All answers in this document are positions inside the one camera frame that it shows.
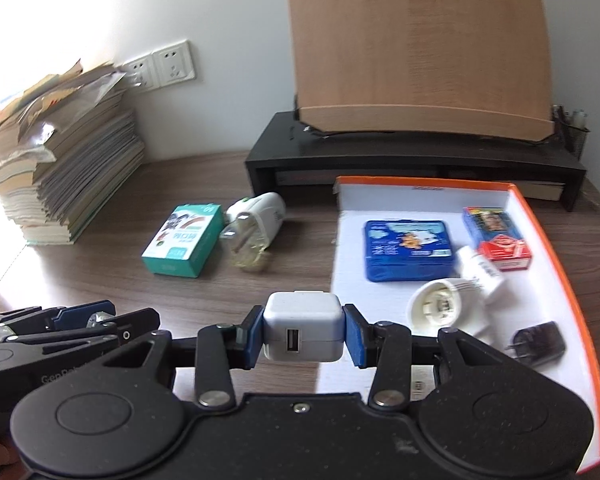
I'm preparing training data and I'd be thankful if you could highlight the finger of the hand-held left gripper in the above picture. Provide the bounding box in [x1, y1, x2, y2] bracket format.
[0, 308, 162, 357]
[0, 300, 117, 333]

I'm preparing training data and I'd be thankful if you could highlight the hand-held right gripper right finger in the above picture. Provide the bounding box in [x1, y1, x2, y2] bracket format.
[342, 302, 492, 408]

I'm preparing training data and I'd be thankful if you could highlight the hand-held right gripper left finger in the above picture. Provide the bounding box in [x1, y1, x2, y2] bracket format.
[100, 304, 267, 408]

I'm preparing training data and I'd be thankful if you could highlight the white cube charger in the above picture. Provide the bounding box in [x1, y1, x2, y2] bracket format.
[263, 290, 344, 364]

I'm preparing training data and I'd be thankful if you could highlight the white travel adapter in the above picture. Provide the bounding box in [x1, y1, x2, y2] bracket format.
[408, 277, 487, 339]

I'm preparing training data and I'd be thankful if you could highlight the white pill bottle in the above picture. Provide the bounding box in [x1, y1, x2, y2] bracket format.
[454, 246, 509, 307]

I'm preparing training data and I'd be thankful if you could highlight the black plug charger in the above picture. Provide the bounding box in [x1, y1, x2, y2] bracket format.
[504, 321, 567, 369]

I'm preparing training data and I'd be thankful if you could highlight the orange and white cardboard box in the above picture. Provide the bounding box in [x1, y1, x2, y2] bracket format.
[317, 176, 600, 476]

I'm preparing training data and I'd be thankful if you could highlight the teal and white small box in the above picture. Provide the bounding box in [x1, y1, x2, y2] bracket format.
[141, 203, 225, 279]

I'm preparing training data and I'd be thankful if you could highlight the blue tin box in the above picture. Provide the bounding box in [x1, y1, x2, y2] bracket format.
[363, 218, 455, 283]

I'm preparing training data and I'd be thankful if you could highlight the white and green plug adapter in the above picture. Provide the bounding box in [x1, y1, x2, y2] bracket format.
[219, 192, 287, 273]

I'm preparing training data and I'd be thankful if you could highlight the stack of books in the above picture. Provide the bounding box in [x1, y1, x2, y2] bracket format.
[0, 60, 146, 247]

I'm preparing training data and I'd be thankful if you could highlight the red and blue card pack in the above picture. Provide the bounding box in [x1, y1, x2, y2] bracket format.
[462, 206, 535, 272]

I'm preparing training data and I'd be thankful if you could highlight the black monitor riser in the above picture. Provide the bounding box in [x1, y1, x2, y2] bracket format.
[245, 111, 589, 212]

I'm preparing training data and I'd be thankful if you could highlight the thick book with cream pages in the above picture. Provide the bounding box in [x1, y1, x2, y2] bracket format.
[519, 180, 567, 202]

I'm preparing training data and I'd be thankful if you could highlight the black mesh pen holder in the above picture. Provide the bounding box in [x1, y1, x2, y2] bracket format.
[552, 105, 592, 162]

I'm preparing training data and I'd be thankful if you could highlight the wooden book stand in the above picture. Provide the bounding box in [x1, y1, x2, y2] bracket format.
[284, 0, 556, 146]

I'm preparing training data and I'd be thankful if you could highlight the white wall socket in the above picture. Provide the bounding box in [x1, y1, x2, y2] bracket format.
[121, 56, 159, 92]
[151, 39, 199, 87]

